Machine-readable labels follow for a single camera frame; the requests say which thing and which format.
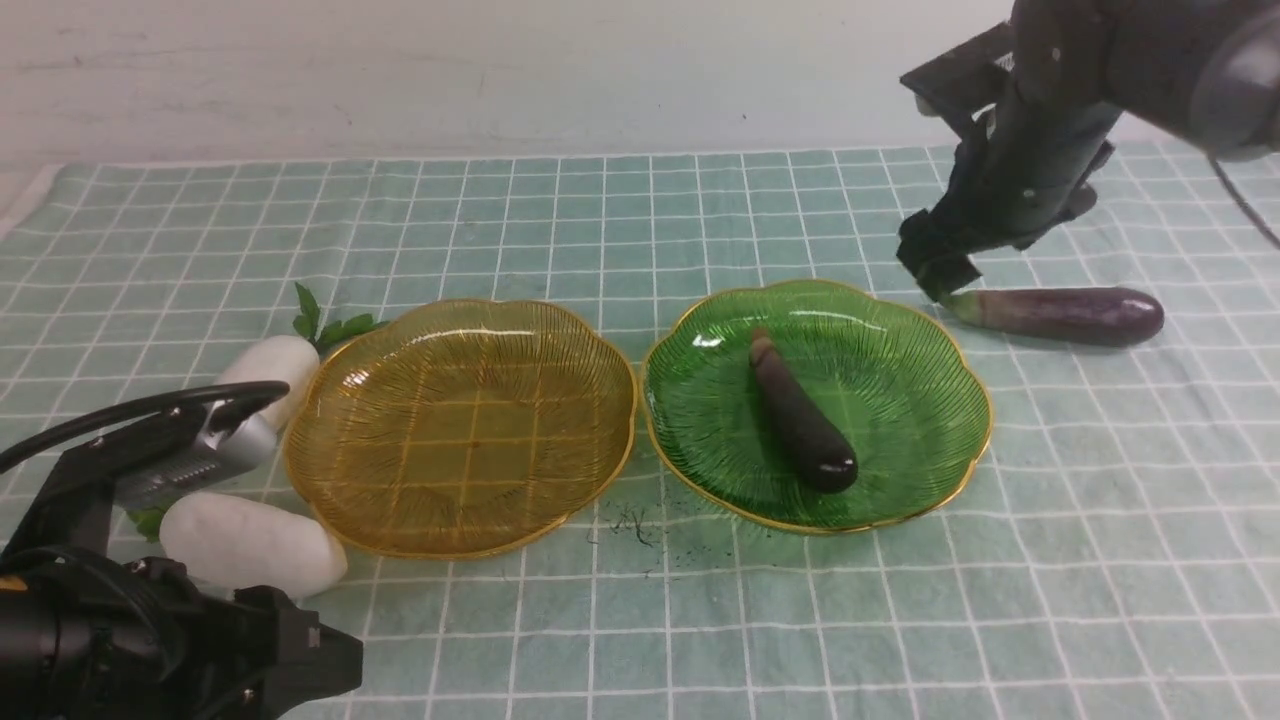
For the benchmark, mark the green checkered tablecloth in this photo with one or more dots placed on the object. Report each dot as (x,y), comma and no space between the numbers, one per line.
(1113,557)

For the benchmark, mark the green ribbed glass plate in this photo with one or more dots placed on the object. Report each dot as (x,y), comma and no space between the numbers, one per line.
(890,379)

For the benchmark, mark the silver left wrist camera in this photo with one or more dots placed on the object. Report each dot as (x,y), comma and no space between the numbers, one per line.
(189,448)

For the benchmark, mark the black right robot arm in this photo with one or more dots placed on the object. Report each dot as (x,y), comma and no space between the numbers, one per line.
(1206,72)

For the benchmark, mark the white radish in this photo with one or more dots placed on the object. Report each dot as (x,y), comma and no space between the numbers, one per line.
(294,358)
(236,543)

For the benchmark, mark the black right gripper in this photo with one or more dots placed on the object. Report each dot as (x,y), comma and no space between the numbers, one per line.
(1025,149)

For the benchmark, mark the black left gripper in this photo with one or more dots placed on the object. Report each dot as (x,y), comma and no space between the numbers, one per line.
(255,656)

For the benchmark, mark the purple eggplant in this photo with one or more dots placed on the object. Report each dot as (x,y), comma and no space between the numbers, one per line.
(819,454)
(1116,316)

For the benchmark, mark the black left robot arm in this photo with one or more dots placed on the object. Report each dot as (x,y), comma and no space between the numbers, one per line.
(84,637)

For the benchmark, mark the amber ribbed glass plate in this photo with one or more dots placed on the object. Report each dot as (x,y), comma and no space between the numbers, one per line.
(464,429)

